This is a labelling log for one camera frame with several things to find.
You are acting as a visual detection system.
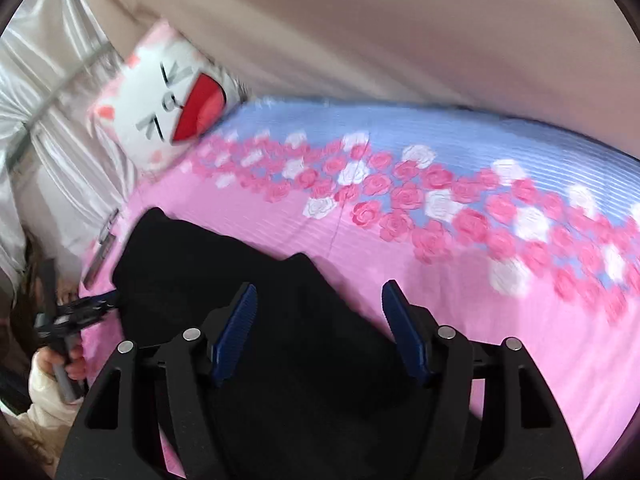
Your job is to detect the person's left hand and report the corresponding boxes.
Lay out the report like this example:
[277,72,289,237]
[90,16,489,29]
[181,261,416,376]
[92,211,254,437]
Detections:
[34,337,87,386]

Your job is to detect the pink floral bed sheet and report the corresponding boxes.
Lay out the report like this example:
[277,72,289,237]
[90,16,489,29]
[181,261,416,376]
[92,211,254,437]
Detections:
[77,97,640,480]

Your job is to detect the person's left forearm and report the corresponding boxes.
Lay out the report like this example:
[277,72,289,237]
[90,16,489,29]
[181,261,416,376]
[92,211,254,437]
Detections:
[7,360,81,466]

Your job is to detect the white satin curtain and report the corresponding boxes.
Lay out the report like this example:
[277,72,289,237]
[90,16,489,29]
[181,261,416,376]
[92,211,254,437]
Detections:
[0,0,146,306]

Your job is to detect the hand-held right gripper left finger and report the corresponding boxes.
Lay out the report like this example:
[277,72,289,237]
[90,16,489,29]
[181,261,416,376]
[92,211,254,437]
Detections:
[55,282,261,480]

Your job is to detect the grey curtain cord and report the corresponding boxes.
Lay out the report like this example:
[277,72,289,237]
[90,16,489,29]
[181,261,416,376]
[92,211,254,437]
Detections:
[6,47,123,168]

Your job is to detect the cat face print pillow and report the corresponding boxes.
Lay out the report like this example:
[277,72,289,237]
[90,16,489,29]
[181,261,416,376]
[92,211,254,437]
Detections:
[87,22,251,176]

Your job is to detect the beige padded headboard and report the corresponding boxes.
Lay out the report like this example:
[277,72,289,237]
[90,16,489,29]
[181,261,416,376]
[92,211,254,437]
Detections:
[67,0,640,133]

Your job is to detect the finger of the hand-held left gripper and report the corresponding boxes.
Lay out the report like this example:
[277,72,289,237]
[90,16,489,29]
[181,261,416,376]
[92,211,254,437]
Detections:
[59,290,122,322]

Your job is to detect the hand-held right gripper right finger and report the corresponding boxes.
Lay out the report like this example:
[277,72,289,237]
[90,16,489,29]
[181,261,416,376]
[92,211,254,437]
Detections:
[381,280,586,480]

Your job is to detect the grey striped strap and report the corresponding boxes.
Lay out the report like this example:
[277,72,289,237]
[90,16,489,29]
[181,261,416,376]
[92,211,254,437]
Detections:
[82,209,122,289]

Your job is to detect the black pants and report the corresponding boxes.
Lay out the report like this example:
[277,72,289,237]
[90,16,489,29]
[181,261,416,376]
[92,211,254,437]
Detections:
[111,207,486,480]

